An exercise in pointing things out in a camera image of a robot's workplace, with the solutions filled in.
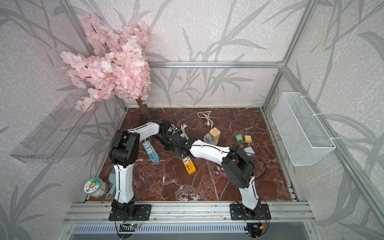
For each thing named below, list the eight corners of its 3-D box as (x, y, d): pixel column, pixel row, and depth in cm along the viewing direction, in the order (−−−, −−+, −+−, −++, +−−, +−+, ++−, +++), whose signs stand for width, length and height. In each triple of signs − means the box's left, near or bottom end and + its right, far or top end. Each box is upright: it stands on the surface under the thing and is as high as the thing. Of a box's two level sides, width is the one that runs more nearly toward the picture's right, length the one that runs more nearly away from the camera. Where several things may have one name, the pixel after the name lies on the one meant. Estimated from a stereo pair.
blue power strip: (154, 164, 92) (153, 162, 89) (142, 145, 101) (140, 143, 98) (162, 159, 94) (161, 157, 92) (149, 141, 103) (147, 138, 100)
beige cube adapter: (214, 144, 101) (215, 138, 94) (207, 138, 104) (208, 131, 98) (221, 139, 103) (222, 133, 97) (214, 133, 107) (215, 126, 100)
